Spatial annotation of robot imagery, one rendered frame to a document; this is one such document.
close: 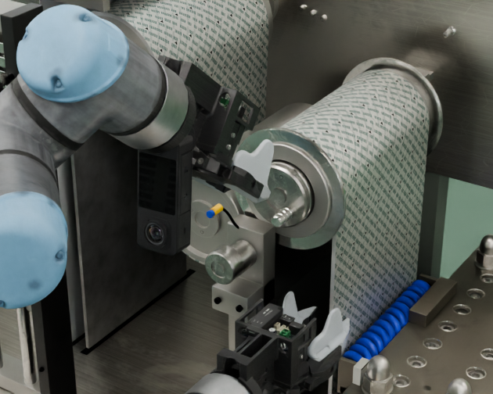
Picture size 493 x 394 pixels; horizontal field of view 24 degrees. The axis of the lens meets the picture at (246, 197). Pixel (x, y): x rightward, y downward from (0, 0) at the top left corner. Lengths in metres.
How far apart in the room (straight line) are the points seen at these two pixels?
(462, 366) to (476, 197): 2.62
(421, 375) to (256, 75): 0.45
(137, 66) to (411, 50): 0.68
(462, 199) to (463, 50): 2.49
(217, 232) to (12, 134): 0.53
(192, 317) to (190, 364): 0.11
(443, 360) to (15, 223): 0.75
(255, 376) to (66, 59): 0.45
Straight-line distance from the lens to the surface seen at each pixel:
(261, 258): 1.30
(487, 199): 3.99
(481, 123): 1.52
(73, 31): 0.87
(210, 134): 1.04
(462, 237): 3.74
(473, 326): 1.47
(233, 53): 1.45
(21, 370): 1.57
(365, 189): 1.31
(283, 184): 1.25
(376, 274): 1.42
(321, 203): 1.26
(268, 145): 1.12
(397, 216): 1.43
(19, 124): 0.90
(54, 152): 0.91
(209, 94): 1.03
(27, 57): 0.89
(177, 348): 1.62
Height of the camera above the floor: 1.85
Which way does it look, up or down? 28 degrees down
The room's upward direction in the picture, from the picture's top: straight up
